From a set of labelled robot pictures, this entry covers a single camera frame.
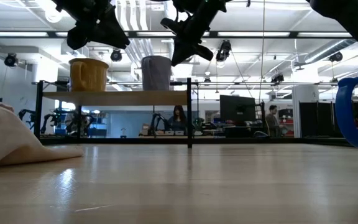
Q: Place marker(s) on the black partition panel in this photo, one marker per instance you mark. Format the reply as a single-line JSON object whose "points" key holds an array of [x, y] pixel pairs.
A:
{"points": [[320, 119]]}

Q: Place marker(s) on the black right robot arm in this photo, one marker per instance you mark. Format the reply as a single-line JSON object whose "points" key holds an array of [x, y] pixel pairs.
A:
{"points": [[350, 18]]}

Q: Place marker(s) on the yellow mug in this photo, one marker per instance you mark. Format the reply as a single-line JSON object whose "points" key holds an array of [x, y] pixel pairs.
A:
{"points": [[89, 74]]}

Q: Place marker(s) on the grey mug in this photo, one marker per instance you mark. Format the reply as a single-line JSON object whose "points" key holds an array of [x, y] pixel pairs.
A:
{"points": [[156, 74]]}

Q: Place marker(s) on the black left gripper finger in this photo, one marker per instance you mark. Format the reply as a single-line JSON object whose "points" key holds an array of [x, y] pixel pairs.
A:
{"points": [[77, 39], [112, 35]]}

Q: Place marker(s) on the blue mug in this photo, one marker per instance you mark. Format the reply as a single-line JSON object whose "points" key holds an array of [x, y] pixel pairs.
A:
{"points": [[345, 118]]}

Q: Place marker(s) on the black monitor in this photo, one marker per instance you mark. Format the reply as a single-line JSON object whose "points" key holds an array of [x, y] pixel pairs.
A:
{"points": [[237, 109]]}

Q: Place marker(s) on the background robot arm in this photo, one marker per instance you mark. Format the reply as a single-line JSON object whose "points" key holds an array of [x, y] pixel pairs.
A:
{"points": [[57, 119], [158, 121], [26, 116]]}

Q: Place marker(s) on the beige cloth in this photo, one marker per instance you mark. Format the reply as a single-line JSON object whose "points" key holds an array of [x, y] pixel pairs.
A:
{"points": [[8, 140]]}

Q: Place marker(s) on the wooden shelf with black frame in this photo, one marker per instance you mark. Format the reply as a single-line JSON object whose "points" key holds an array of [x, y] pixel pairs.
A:
{"points": [[120, 97]]}

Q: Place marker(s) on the black ceiling fixture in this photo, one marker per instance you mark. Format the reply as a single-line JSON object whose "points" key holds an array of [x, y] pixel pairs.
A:
{"points": [[224, 51], [10, 60], [116, 55], [277, 78], [336, 56]]}

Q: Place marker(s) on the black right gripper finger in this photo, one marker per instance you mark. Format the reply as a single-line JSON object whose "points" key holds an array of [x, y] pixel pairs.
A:
{"points": [[180, 54], [203, 52]]}

